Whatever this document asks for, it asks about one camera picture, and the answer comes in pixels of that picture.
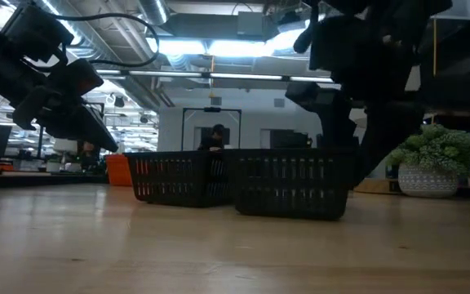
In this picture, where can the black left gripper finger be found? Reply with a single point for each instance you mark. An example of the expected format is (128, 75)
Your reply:
(90, 128)

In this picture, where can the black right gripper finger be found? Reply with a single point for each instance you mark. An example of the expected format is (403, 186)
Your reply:
(335, 122)
(390, 130)

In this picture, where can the black plastic basket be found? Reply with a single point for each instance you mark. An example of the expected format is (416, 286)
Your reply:
(178, 183)
(292, 192)

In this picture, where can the person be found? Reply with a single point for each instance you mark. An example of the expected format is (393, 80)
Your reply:
(212, 141)
(89, 157)

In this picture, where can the green potted plant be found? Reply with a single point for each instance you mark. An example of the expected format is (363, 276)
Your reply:
(435, 151)

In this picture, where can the orange plastic basket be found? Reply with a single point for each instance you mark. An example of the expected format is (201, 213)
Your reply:
(117, 171)

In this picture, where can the white cylindrical lamp shade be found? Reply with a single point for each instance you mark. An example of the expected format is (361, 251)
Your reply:
(412, 79)

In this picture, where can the round wooden lamp base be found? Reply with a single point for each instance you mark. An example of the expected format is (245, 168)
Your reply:
(375, 187)

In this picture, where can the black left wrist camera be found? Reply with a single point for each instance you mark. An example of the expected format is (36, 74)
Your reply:
(76, 77)

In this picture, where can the black aluminium table frame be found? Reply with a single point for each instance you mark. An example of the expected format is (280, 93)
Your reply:
(35, 182)

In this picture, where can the black background gantry frame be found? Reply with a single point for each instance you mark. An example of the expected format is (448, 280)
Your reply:
(211, 109)

